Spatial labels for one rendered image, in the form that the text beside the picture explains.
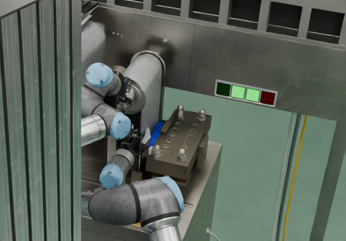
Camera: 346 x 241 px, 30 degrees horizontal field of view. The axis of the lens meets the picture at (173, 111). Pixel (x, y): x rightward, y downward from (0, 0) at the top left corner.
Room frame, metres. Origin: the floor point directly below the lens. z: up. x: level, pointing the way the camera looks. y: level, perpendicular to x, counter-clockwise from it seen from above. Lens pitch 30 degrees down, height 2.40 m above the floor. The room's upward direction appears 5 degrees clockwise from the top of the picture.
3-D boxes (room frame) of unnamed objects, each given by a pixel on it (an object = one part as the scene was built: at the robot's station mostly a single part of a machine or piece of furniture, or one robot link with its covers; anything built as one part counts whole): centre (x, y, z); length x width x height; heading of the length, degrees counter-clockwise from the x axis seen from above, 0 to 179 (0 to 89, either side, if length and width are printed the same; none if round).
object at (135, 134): (1.93, 0.14, 1.12); 0.12 x 0.08 x 0.09; 166
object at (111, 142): (2.02, 0.22, 1.05); 0.06 x 0.05 x 0.31; 166
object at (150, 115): (2.16, 0.09, 1.11); 0.23 x 0.01 x 0.18; 166
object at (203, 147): (2.16, -0.13, 0.96); 0.10 x 0.03 x 0.11; 166
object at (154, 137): (2.15, 0.06, 1.03); 0.21 x 0.04 x 0.03; 166
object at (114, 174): (1.77, 0.18, 1.11); 0.11 x 0.08 x 0.09; 166
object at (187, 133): (2.17, -0.04, 1.00); 0.40 x 0.16 x 0.06; 166
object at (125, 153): (1.85, 0.16, 1.11); 0.08 x 0.05 x 0.08; 76
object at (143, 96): (2.05, 0.17, 1.25); 0.15 x 0.01 x 0.15; 76
